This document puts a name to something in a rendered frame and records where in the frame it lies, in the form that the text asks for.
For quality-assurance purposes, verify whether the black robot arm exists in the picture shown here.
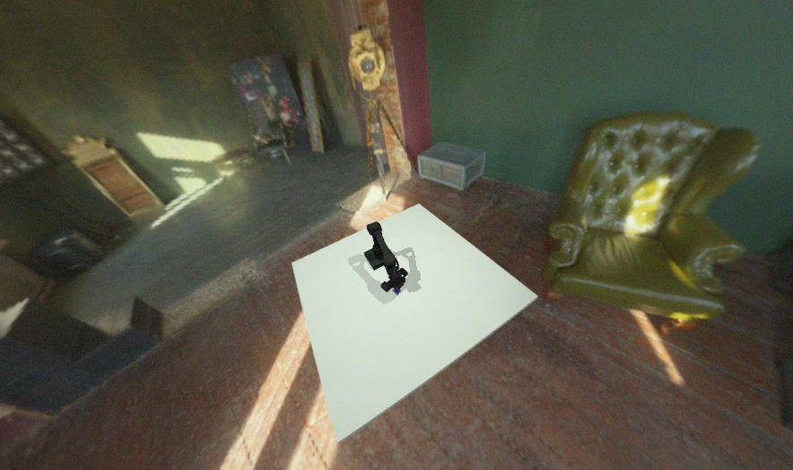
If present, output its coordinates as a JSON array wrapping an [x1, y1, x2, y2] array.
[[366, 222, 405, 289]]

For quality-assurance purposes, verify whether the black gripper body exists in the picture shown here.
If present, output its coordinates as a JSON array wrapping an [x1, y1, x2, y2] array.
[[380, 268, 408, 292]]

